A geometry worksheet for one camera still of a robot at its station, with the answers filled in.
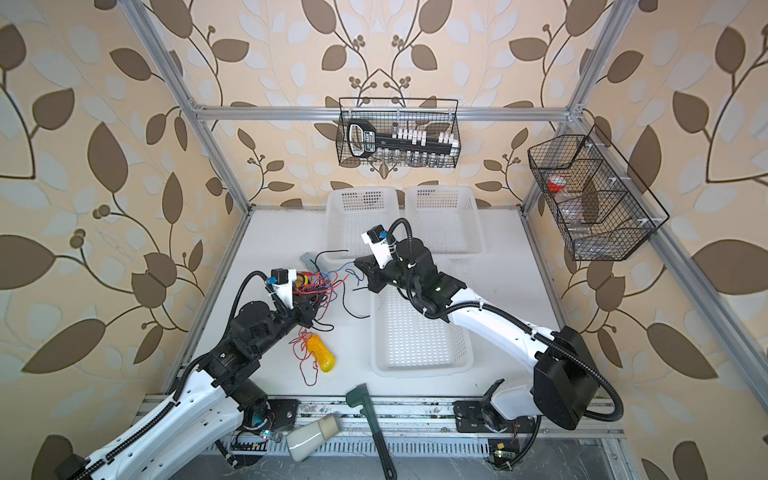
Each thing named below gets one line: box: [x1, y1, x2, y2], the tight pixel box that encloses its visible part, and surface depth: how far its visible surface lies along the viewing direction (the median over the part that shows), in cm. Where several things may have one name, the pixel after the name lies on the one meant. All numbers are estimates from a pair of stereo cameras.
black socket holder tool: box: [348, 118, 460, 165], surface depth 86 cm
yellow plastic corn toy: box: [307, 333, 336, 373], surface depth 82 cm
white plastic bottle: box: [286, 414, 340, 462], surface depth 69 cm
